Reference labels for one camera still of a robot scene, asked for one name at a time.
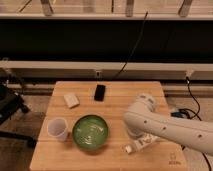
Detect green ceramic bowl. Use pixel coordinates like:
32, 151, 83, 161
72, 115, 109, 151

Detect black office chair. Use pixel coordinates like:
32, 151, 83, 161
0, 68, 37, 148

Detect black smartphone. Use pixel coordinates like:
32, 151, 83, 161
94, 85, 106, 101

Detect black cable on wall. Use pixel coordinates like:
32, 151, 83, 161
112, 11, 149, 81

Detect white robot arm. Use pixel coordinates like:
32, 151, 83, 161
123, 94, 213, 156

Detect white plastic bottle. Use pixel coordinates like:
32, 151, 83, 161
125, 134, 159, 154

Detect black floor cables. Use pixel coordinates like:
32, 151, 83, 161
173, 77, 213, 171

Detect white wall socket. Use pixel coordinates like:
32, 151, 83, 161
96, 71, 102, 78

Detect translucent plastic cup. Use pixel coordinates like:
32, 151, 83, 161
47, 118, 68, 142

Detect blue connector box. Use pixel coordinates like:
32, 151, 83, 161
171, 112, 183, 118

